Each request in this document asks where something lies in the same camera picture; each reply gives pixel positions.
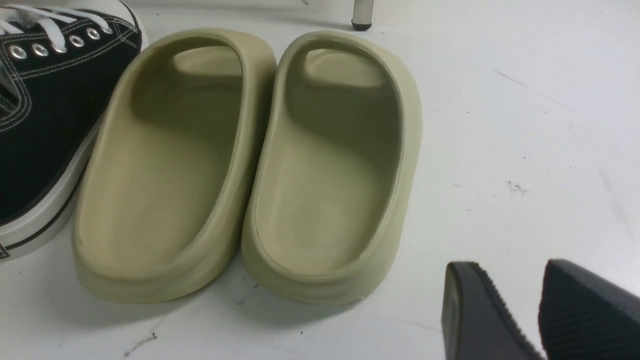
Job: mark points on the left olive foam slide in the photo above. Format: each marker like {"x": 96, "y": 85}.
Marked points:
{"x": 165, "y": 192}

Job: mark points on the black canvas sneaker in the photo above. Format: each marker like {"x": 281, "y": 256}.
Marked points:
{"x": 59, "y": 69}

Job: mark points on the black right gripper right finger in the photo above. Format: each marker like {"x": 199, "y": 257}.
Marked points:
{"x": 583, "y": 316}

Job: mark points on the olive foam slide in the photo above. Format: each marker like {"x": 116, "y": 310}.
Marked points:
{"x": 165, "y": 192}
{"x": 333, "y": 183}

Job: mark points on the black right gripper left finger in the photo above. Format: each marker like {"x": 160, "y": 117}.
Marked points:
{"x": 476, "y": 323}

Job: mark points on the silver metal shoe rack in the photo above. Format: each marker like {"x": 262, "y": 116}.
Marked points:
{"x": 362, "y": 15}

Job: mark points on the right olive foam slide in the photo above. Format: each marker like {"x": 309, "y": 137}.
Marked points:
{"x": 333, "y": 183}

